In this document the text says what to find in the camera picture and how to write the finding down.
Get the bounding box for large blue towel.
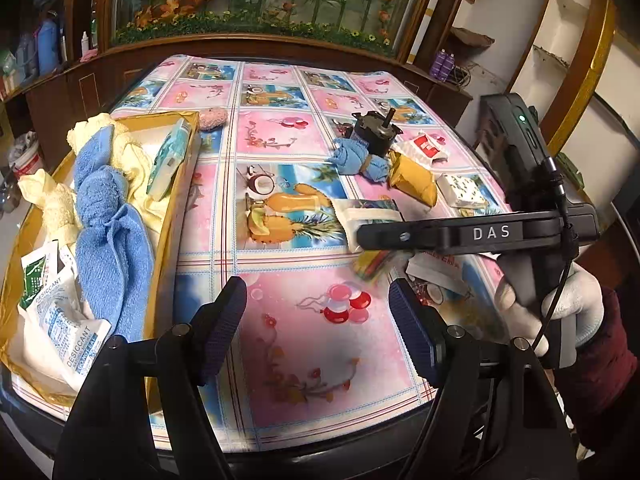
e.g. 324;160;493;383
74;125;154;341

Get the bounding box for teal cartoon tissue pack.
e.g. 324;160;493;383
146;118;191;202

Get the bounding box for small blue towel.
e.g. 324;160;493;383
328;138;390;183

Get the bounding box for yellow towel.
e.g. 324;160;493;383
18;113;169;247

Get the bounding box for red right sleeve forearm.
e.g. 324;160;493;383
554;288;639;456

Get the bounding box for yellow soft pouch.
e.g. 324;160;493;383
387;150;437;207

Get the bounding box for pink fuzzy soft object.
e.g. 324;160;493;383
198;107;228;131

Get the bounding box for white gloved right hand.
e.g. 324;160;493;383
495;257;604;349

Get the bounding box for lemon print tissue pack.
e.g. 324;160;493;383
436;174;488;209

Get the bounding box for white picture packet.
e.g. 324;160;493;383
332;198;404;254

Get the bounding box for yellow cardboard box tray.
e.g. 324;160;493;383
1;112;201;413

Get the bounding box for red white striped packet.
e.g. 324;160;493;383
398;131;449;166

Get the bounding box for white desiccant packet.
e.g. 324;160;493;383
17;266;111;392

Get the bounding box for colourful printed tablecloth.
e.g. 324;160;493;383
8;54;511;453

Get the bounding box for green white small packet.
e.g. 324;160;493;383
20;240;58;310

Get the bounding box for black electric motor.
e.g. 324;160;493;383
349;107;402;157

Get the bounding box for purple bottles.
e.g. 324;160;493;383
430;50;454;82

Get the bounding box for white plastic bucket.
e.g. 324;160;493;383
8;131;44;179

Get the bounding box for blue water jug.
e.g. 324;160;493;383
36;18;60;76

